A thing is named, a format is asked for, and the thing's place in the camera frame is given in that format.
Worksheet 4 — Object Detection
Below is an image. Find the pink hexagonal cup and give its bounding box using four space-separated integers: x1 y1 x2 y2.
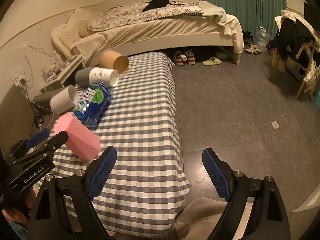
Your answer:
53 112 101 162

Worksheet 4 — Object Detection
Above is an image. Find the light grey cup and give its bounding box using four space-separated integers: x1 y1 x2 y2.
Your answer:
50 86 80 115

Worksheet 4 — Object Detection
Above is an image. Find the dark grey cup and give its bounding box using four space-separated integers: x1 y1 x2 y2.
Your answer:
74 67 93 87

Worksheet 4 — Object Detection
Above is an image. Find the white cup green print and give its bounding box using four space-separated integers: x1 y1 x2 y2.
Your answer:
88 67 119 87

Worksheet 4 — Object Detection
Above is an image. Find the brown paper cup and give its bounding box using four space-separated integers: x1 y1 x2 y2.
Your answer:
99 50 129 75

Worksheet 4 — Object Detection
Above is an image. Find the person's left hand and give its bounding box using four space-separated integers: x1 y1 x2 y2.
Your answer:
2 187 36 224

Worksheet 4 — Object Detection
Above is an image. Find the grey white checkered tablecloth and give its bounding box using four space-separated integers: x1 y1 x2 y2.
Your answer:
93 52 190 239

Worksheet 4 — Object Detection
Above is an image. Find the white paper scrap floor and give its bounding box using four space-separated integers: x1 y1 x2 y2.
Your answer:
271 121 280 129

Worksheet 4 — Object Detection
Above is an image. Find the clear plastic bottle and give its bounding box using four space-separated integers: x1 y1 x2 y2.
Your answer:
53 51 63 68

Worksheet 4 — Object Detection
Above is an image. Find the white bedside table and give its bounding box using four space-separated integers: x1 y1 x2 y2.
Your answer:
40 54 85 93

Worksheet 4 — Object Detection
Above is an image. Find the white tufted headboard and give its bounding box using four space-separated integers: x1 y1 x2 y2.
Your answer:
51 23 82 59

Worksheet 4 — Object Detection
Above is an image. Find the green slipper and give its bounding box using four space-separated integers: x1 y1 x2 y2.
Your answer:
202 56 222 66

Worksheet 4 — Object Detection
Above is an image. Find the beige pillow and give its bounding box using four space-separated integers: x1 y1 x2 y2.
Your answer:
67 8 99 38

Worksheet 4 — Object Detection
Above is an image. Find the grey red sneaker right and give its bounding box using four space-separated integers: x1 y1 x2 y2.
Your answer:
184 50 196 66

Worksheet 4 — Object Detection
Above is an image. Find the grey red sneaker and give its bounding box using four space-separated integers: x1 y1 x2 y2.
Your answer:
184 50 196 66
173 51 187 67

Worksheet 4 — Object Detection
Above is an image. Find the wooden chair with clothes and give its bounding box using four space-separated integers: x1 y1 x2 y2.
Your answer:
272 9 319 95

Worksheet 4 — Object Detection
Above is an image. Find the grey red sneaker left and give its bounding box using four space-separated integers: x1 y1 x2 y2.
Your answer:
173 51 187 67

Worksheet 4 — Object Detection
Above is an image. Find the clear water jug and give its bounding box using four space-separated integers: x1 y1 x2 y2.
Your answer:
255 27 270 52

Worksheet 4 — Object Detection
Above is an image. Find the floral patterned duvet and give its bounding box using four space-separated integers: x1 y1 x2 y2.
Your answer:
87 1 203 32

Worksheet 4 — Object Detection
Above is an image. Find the bed with beige sheet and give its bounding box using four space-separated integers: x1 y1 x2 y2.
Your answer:
72 1 244 64

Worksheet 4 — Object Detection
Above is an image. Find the black garment on bed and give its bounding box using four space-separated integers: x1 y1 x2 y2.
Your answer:
143 0 170 11

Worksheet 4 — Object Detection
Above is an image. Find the black cable on sofa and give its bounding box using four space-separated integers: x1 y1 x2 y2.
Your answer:
23 82 45 137

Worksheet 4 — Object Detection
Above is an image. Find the wall power socket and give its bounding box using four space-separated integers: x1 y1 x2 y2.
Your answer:
11 66 27 87

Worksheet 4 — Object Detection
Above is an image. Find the white charging cable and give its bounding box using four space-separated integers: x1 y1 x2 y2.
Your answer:
22 44 60 120

